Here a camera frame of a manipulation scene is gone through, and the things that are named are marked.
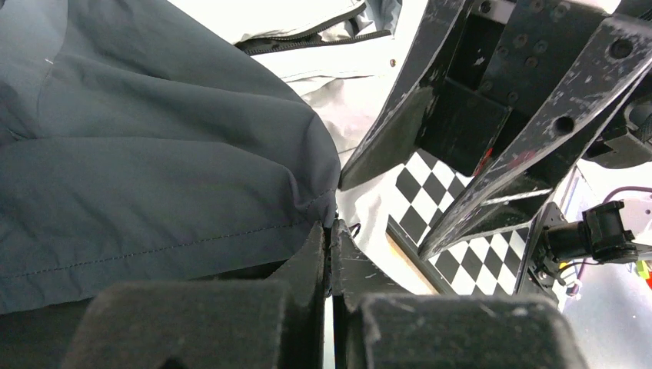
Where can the black white checkerboard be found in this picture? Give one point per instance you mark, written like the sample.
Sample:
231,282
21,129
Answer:
458,246

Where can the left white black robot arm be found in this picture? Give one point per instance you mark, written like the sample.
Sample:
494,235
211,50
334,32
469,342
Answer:
605,233

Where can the grey gradient zip jacket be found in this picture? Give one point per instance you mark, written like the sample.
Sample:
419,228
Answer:
174,141

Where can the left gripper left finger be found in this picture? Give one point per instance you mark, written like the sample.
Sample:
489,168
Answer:
276,322

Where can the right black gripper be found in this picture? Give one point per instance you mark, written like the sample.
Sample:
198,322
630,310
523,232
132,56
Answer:
516,92

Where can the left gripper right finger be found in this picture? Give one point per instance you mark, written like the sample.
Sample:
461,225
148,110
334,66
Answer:
378,324

